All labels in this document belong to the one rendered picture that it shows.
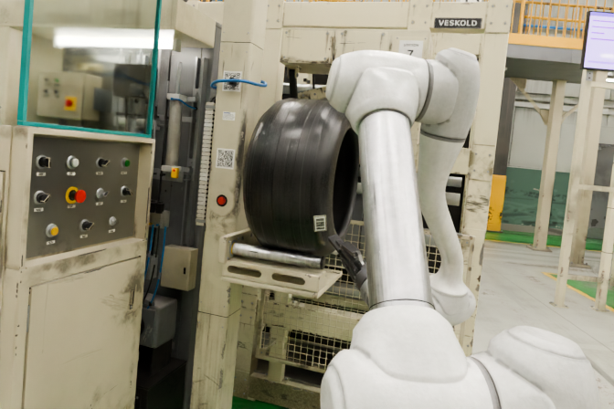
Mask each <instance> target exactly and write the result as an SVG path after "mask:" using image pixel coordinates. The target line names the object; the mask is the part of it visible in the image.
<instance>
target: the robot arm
mask: <svg viewBox="0 0 614 409"><path fill-rule="evenodd" d="M479 92H480V67H479V63H478V61H477V58H476V56H475V55H473V54H471V53H469V52H466V51H463V50H460V49H457V48H454V47H450V48H448V49H443V50H441V51H440V52H439V53H437V55H436V57H435V60H433V59H423V58H415V57H412V56H410V55H406V54H401V53H395V52H388V51H379V50H359V51H354V52H350V53H346V54H343V55H341V56H340V57H339V58H336V59H335V60H334V61H333V63H332V65H331V68H330V72H329V76H328V80H327V85H326V92H325V94H326V98H327V99H328V101H329V103H330V105H331V106H332V107H333V108H335V109H336V110H337V111H339V112H342V113H345V116H346V118H347V119H348V120H349V122H350V124H351V126H352V128H353V130H354V131H355V133H356V134H357V135H358V140H359V155H360V172H361V188H362V194H363V209H364V225H365V256H366V262H365V261H364V260H363V259H362V255H363V254H364V252H363V250H359V249H358V248H356V247H355V246H354V245H352V244H351V243H350V242H348V241H346V242H343V240H342V239H341V238H340V237H339V236H338V235H333V236H328V241H329V242H330V243H331V245H332V246H333V247H334V248H335V250H336V251H337V252H338V253H339V254H338V255H337V256H338V257H340V258H341V262H342V264H343V265H344V267H345V269H346V271H347V272H348V274H349V275H350V277H351V279H352V280H353V282H354V283H355V286H356V287H357V288H358V289H359V291H360V295H361V298H362V299H363V300H364V302H365V303H366V304H367V306H368V308H369V311H368V312H367V313H366V314H365V315H364V316H363V317H362V319H360V320H359V322H358V323H357V324H356V326H355V328H354V330H353V338H352V341H351V346H350V350H342V351H339V352H338V353H337V354H336V355H335V356H334V358H333V359H332V360H331V362H330V363H329V365H328V367H327V370H326V372H325V374H324V376H323V379H322V384H321V409H600V399H599V393H598V385H597V381H596V377H595V374H594V372H593V369H592V366H591V364H590V361H589V360H588V359H587V358H586V356H585V354H584V353H583V352H582V350H581V348H580V347H579V346H578V345H577V344H576V343H575V342H573V341H571V340H570V339H567V338H565V337H563V336H561V335H558V334H556V333H553V332H551V331H548V330H542V329H538V328H535V327H530V326H516V327H513V328H511V329H507V330H503V331H502V332H500V333H499V334H497V335H496V336H495V337H493V338H492V339H491V340H490V342H489V346H488V350H487V351H481V352H478V353H475V354H473V355H471V356H468V357H466V356H465V354H464V352H463V350H462V348H461V346H460V344H459V342H458V340H457V338H456V336H455V334H454V331H453V328H452V326H455V325H458V324H460V323H462V322H464V321H465V320H467V319H468V318H469V317H470V316H471V315H472V314H473V312H474V311H475V307H476V300H475V297H474V295H473V294H472V292H471V291H470V290H469V289H468V288H467V287H466V285H465V284H464V283H463V281H462V275H463V254H462V250H461V244H460V241H459V239H458V236H457V233H456V231H455V228H454V225H453V223H452V220H451V217H450V212H449V209H448V207H447V203H446V196H445V189H446V183H447V181H448V178H449V175H450V171H451V169H452V167H453V165H454V163H455V161H456V159H457V157H458V155H459V153H460V151H461V148H462V146H463V144H464V143H465V140H466V138H467V135H468V132H469V130H470V127H471V125H472V122H473V119H474V115H475V111H476V108H477V103H478V98H479ZM414 121H415V122H419V123H421V125H420V132H419V153H418V178H417V174H416V166H415V160H414V153H413V145H412V139H411V131H410V129H411V127H412V126H413V124H414ZM421 212H422V214H423V216H424V218H425V221H426V223H427V225H428V227H429V231H430V233H431V234H432V236H433V239H434V241H435V243H436V245H437V247H438V250H439V253H440V256H441V264H440V268H439V271H438V272H437V273H436V274H433V275H431V276H430V275H429V265H428V259H427V251H426V244H425V237H424V230H423V223H422V215H421Z"/></svg>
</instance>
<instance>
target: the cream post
mask: <svg viewBox="0 0 614 409"><path fill-rule="evenodd" d="M267 9H268V0H224V11H223V22H222V33H221V44H220V54H219V65H218V76H217V79H223V75H224V71H242V75H241V79H246V80H250V81H253V82H257V83H259V84H260V81H261V71H262V60H263V50H264V40H265V29H266V19H267ZM222 86H223V82H220V83H218V84H217V97H216V107H215V118H214V130H213V141H212V151H211V162H210V174H209V184H208V195H207V205H206V229H205V237H204V248H203V258H202V269H201V280H200V291H199V302H198V313H197V324H196V345H195V356H194V366H193V377H192V388H191V399H190V409H231V407H232V397H233V386H234V376H235V366H236V356H237V346H238V325H239V315H240V305H241V295H242V285H239V284H235V283H229V282H225V281H222V276H223V275H222V273H223V264H222V263H218V250H219V240H220V237H221V236H224V235H227V234H231V233H234V232H237V231H240V230H243V229H247V228H248V221H247V218H246V215H245V209H244V202H243V176H244V167H245V161H246V156H247V151H248V147H249V142H250V139H251V136H252V133H253V131H254V129H255V127H256V125H257V121H258V111H259V91H260V87H258V86H254V85H251V84H248V83H242V82H241V86H240V92H238V91H223V90H222ZM223 111H225V112H236V113H235V120H234V121H228V120H223ZM217 148H223V149H232V150H235V159H234V169H233V170H232V169H224V168H216V160H217ZM219 197H224V198H225V199H226V202H225V203H224V204H219V203H218V201H217V200H218V198H219Z"/></svg>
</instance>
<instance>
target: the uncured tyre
mask: <svg viewBox="0 0 614 409"><path fill-rule="evenodd" d="M358 172H359V140H358V135H357V134H356V133H355V131H354V130H353V128H352V126H351V124H350V122H349V120H348V119H347V118H346V116H345V113H342V112H339V111H337V110H336V109H335V108H333V107H332V106H331V105H330V103H329V101H328V100H308V99H293V98H288V99H285V100H279V101H277V102H275V103H274V104H273V105H272V106H271V107H270V108H269V109H268V110H267V111H266V112H265V113H264V114H263V115H262V116H261V117H260V119H259V121H258V123H257V125H256V127H255V129H254V131H253V133H252V136H251V139H250V142H249V147H248V151H247V156H246V161H245V167H244V176H243V202H244V209H245V215H246V218H247V221H248V224H249V228H250V230H251V231H252V233H253V234H254V236H255V237H256V238H257V239H258V241H259V242H260V244H261V245H263V246H264V247H270V248H276V249H282V250H288V251H294V252H300V253H305V254H311V255H316V256H322V257H327V256H329V255H330V254H332V253H333V252H334V251H335V248H334V247H333V246H332V245H331V243H330V242H329V241H328V236H333V235H338V236H339V237H340V238H341V239H342V240H343V242H344V239H345V237H346V234H347V231H348V228H349V225H350V223H351V219H352V215H353V211H354V206H355V197H356V190H357V182H358ZM316 215H326V231H316V232H314V222H313V217H314V216H316Z"/></svg>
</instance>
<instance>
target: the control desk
mask: <svg viewBox="0 0 614 409"><path fill-rule="evenodd" d="M154 149H155V140H154V139H151V138H143V137H133V136H123V135H114V134H105V133H95V132H85V131H68V130H58V129H49V128H39V127H30V126H20V125H18V126H9V125H0V409H134V402H135V390H136V378H137V366H138V355H139V343H140V331H141V319H142V308H143V285H144V274H145V262H146V250H147V240H146V238H148V230H149V218H150V206H151V195H152V183H153V171H154Z"/></svg>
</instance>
